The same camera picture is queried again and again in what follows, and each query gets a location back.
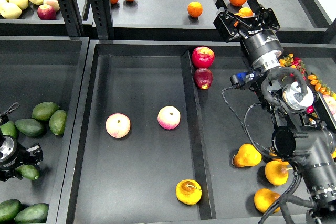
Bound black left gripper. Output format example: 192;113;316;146
0;135;44;182

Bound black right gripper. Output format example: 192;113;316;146
213;0;283;63

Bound dark green avocado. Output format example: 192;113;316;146
16;165;40;180

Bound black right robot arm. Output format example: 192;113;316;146
214;0;335;223

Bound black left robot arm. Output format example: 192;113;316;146
1;102;43;182

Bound bright red apple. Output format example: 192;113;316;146
191;46;215;68

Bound cherry tomato bunch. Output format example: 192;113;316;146
279;53;306;80

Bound dark red apple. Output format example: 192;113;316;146
194;68;213;90

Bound black left tray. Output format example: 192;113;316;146
1;36;89;223

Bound black tray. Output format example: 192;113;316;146
55;39;336;224
1;36;89;223

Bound pink apple left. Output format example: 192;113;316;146
106;113;131;138

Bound pink apple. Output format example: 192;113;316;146
157;105;181;130
323;95;336;115
106;113;131;138

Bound pink apple right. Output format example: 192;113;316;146
323;95;336;115

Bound pink apple centre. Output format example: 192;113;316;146
157;105;181;130

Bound black upper shelf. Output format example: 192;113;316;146
0;0;336;44

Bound black middle tray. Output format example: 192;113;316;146
55;39;336;224

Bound red apple on shelf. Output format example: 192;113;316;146
37;4;57;20

